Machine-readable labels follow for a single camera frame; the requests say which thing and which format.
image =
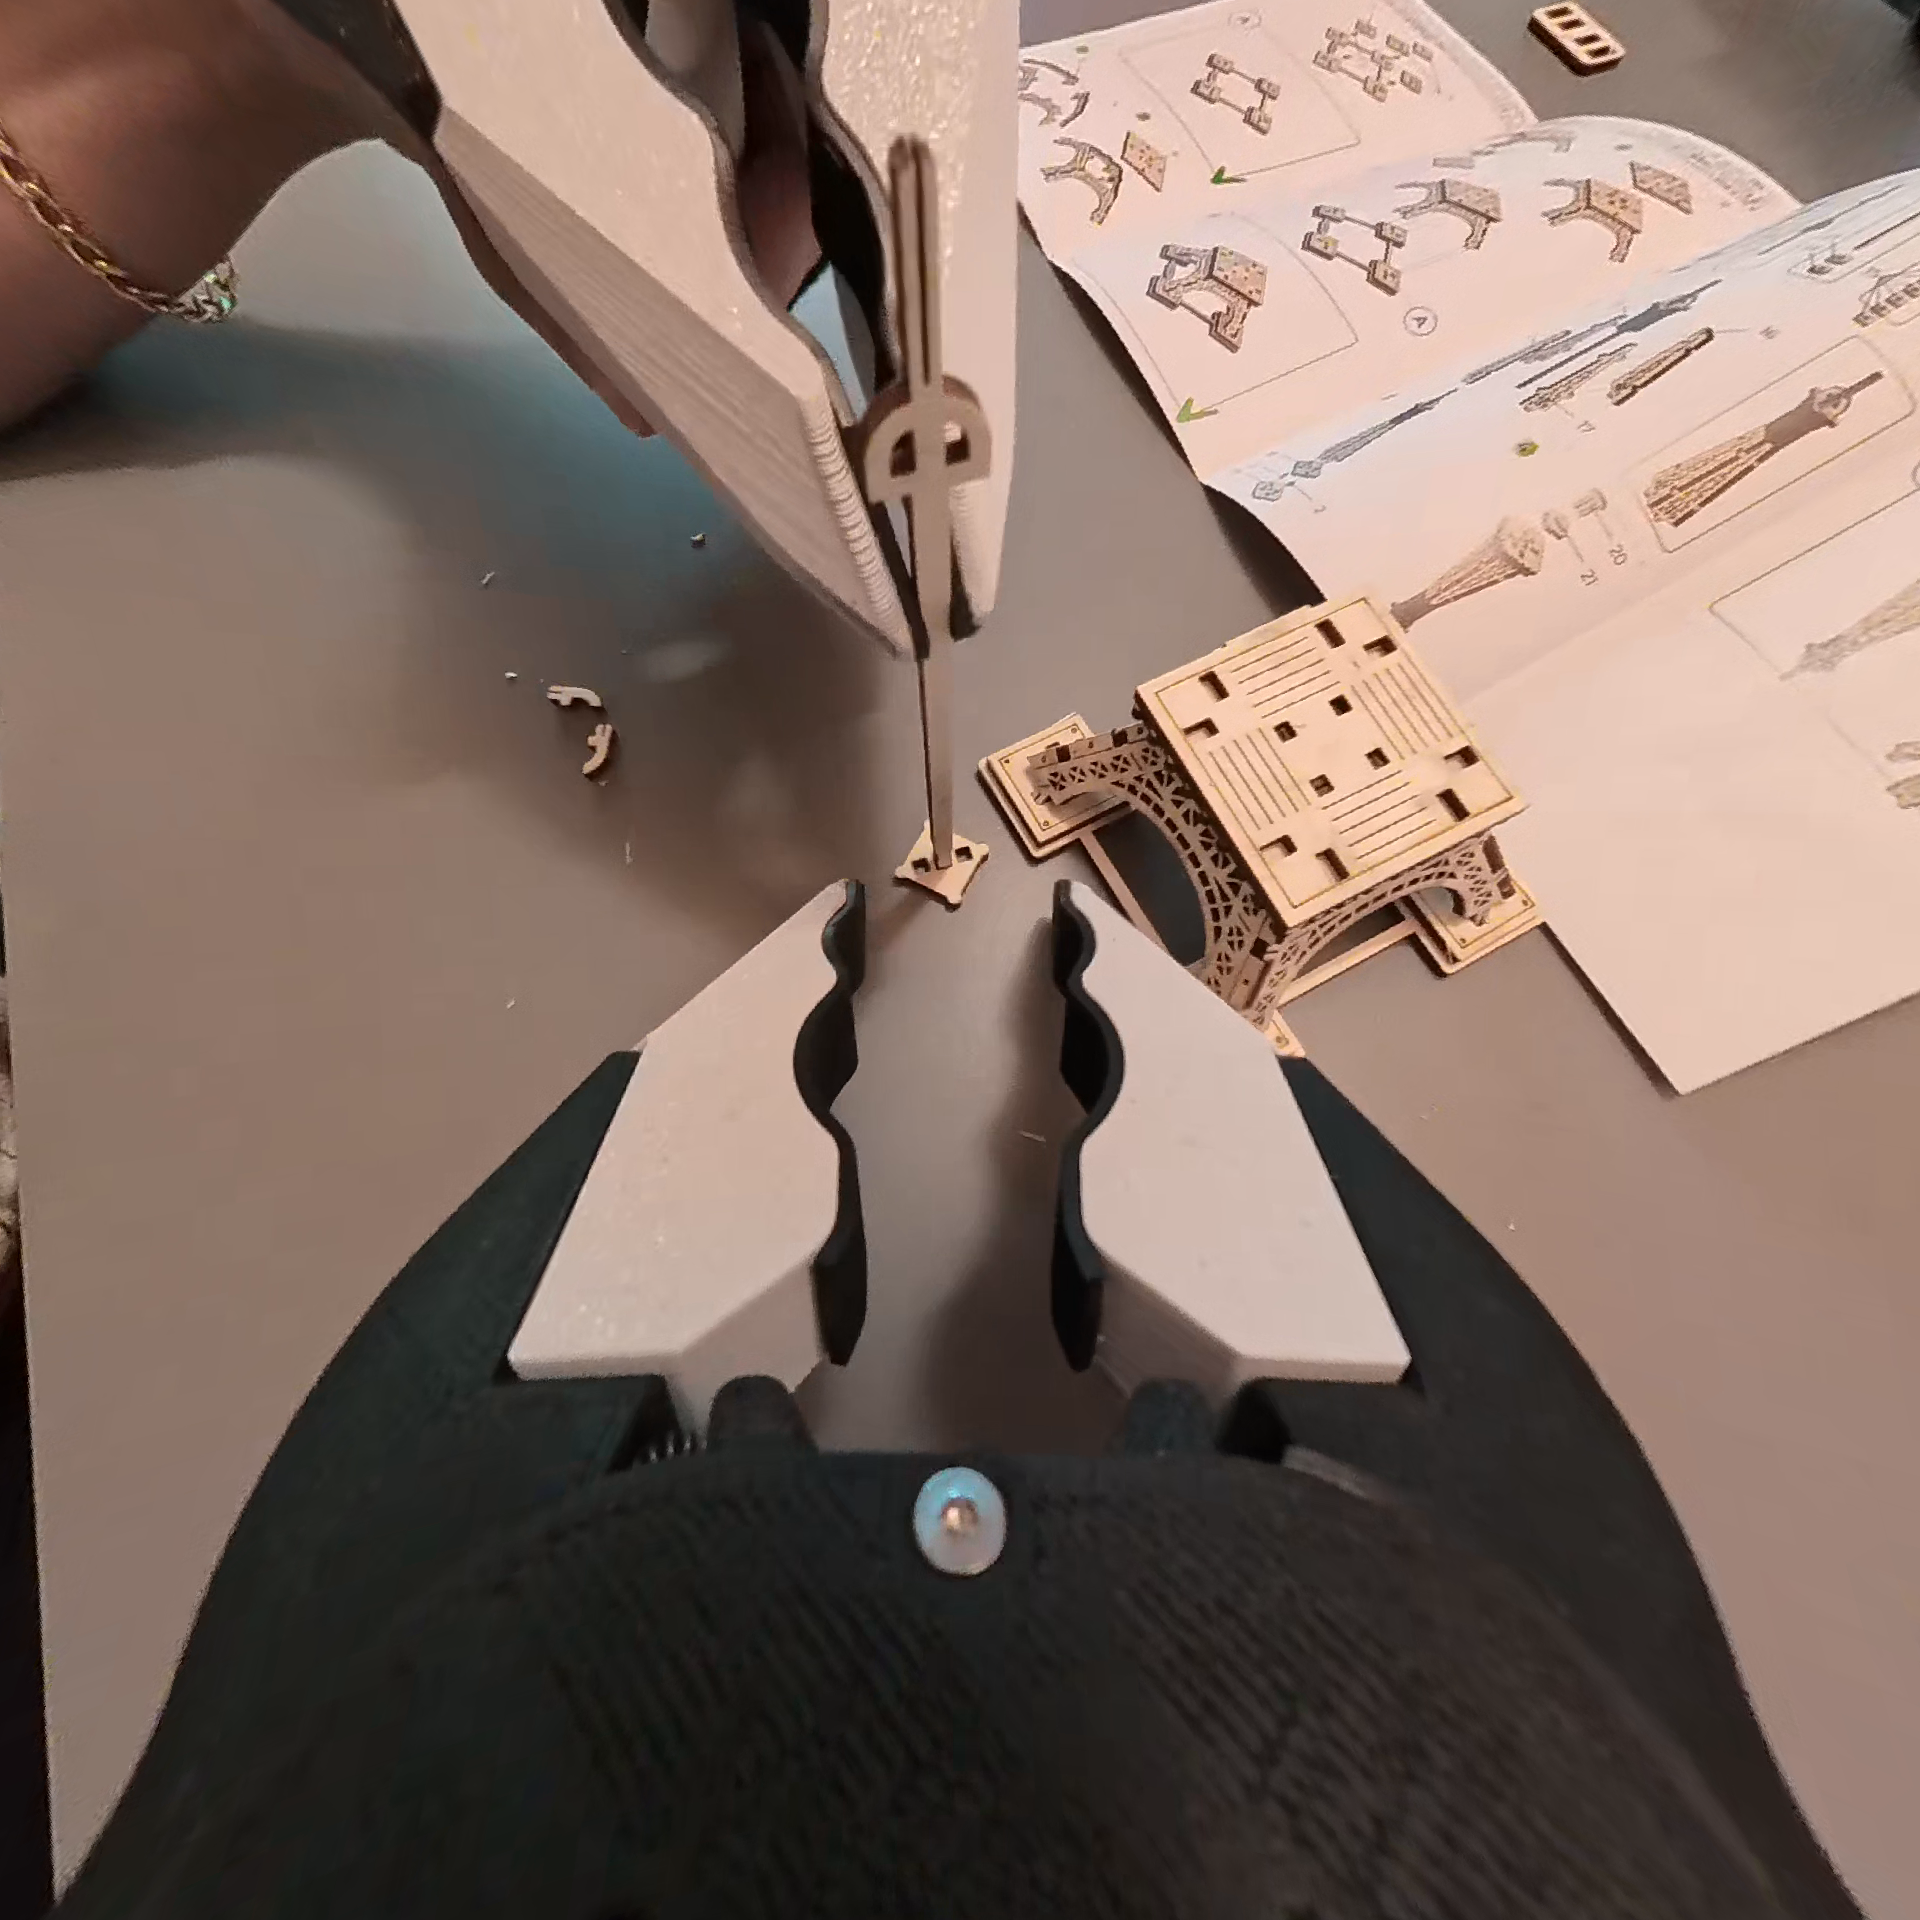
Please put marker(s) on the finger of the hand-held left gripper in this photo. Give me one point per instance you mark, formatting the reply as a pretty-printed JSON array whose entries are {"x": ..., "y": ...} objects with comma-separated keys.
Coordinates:
[
  {"x": 600, "y": 224},
  {"x": 973, "y": 224}
]

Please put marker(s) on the wooden tower base model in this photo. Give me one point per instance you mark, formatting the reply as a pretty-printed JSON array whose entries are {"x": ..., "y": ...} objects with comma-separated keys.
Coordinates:
[{"x": 1318, "y": 751}]

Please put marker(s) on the grey desk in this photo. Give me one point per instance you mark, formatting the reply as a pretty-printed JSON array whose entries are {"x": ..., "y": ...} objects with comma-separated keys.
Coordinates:
[{"x": 300, "y": 901}]

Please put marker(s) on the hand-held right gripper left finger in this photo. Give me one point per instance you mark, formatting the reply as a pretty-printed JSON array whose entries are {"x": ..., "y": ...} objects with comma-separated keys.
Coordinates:
[{"x": 675, "y": 1202}]

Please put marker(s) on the small square wooden piece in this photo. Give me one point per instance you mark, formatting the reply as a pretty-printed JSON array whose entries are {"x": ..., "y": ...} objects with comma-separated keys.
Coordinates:
[{"x": 961, "y": 879}]

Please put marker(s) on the paper instruction sheet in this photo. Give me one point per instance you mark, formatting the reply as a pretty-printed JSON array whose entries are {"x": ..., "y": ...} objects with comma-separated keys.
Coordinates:
[{"x": 1694, "y": 839}]

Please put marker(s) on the person's left hand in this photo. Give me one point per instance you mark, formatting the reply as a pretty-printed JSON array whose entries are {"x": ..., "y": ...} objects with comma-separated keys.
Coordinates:
[{"x": 225, "y": 107}]

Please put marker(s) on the small wooden ladder piece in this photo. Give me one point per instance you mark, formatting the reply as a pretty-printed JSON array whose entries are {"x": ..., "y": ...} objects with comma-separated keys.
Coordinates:
[{"x": 1574, "y": 32}]

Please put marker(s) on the person's left forearm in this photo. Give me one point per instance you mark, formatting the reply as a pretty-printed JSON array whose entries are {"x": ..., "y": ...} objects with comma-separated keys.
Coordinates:
[{"x": 75, "y": 330}]

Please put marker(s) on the wooden tower spire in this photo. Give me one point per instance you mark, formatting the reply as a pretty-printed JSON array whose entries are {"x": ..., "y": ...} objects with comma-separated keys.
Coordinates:
[{"x": 939, "y": 751}]

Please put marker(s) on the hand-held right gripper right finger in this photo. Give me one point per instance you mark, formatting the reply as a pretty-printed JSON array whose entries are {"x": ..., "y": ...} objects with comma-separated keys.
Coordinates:
[{"x": 1243, "y": 1202}]

